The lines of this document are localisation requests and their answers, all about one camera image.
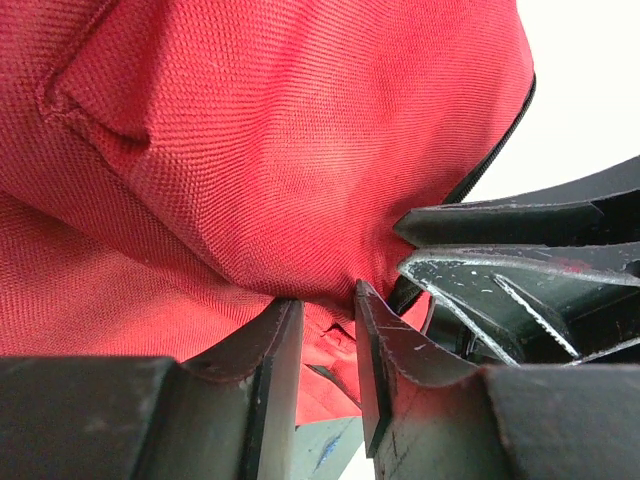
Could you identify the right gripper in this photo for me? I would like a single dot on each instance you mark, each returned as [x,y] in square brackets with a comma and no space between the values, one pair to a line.
[562,304]

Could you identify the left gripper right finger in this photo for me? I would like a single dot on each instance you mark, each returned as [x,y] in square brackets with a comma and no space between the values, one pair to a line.
[428,414]

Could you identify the red backpack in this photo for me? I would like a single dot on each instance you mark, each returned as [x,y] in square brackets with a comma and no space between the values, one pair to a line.
[169,167]

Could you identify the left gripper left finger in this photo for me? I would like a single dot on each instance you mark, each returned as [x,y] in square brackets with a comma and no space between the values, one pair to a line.
[227,413]

